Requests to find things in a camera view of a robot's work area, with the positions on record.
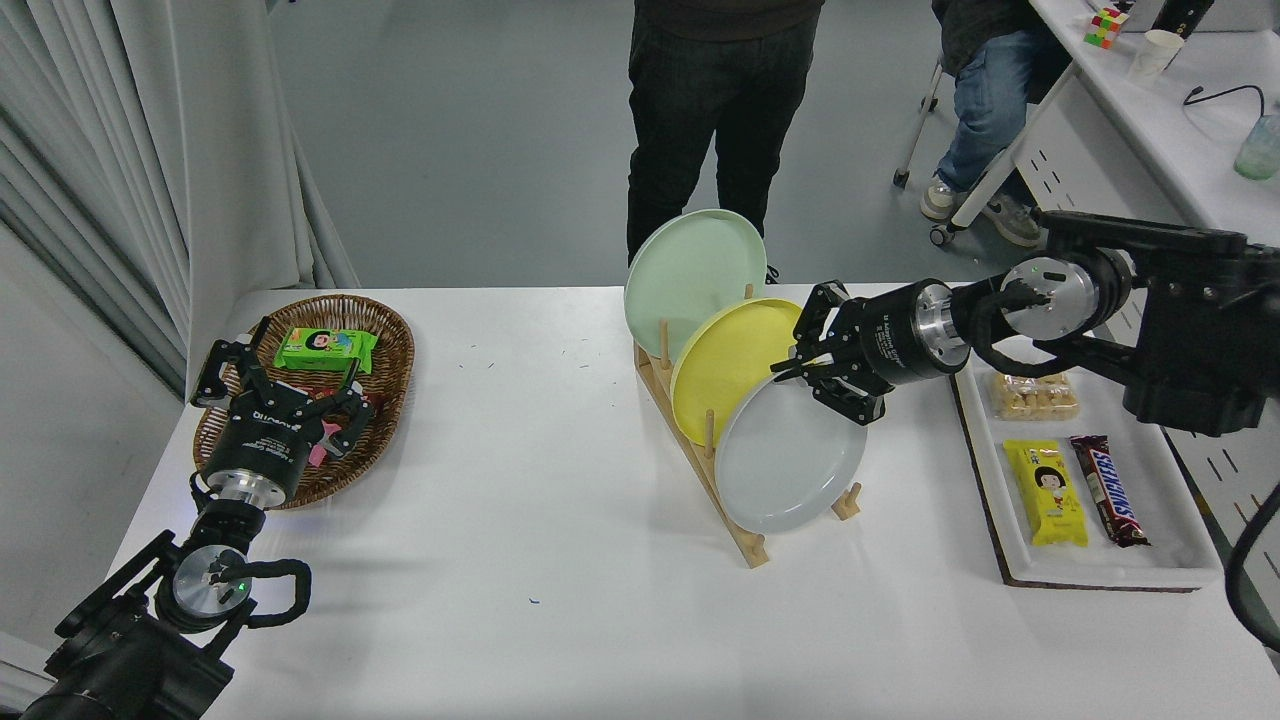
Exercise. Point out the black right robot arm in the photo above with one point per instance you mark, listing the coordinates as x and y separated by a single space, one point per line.
1200 330

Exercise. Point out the white desk with perforated panel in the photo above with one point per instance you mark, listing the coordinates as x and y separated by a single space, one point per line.
1150 150

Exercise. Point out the pale green plate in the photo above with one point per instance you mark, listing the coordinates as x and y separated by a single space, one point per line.
690 270

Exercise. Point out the wooden plate rack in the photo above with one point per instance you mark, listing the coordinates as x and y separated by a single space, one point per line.
690 450

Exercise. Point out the seated person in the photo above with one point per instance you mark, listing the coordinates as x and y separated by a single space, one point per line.
985 110

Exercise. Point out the colourful puzzle cube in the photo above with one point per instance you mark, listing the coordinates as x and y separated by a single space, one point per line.
1105 28

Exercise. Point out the standing person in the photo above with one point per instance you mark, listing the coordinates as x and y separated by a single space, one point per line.
720 100

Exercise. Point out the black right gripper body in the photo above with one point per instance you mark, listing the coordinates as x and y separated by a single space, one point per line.
890 338

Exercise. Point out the grey curtain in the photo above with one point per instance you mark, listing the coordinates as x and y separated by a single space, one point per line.
150 150

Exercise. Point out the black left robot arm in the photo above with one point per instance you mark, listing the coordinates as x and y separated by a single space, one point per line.
120 660

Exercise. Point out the yellow snack bar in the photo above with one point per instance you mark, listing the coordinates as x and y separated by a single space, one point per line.
1048 495

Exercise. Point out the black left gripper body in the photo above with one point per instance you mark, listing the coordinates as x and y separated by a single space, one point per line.
262 440

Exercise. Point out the brown wicker basket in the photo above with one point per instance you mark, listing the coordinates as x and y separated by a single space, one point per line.
390 350

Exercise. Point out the yellow plate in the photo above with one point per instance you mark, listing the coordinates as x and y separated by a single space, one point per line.
730 370

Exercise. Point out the green snack pack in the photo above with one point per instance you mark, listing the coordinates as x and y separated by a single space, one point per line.
325 350

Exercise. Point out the grey plate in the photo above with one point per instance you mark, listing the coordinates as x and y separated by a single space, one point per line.
790 475

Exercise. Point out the pink snack wrapper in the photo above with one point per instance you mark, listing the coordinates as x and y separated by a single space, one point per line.
320 455

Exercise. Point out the brown Snickers bar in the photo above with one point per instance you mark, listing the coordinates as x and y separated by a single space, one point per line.
1108 490

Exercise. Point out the white chair frame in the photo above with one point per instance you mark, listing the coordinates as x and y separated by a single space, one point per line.
918 125

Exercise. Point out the white paper cup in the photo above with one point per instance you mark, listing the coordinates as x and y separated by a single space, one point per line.
1155 55

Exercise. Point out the translucent green cup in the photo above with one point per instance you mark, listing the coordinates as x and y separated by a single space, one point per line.
1258 150

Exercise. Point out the clear pack of biscuits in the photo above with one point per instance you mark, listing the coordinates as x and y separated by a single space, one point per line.
1035 397

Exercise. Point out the white rectangular tray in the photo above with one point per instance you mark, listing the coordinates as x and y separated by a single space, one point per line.
1170 540

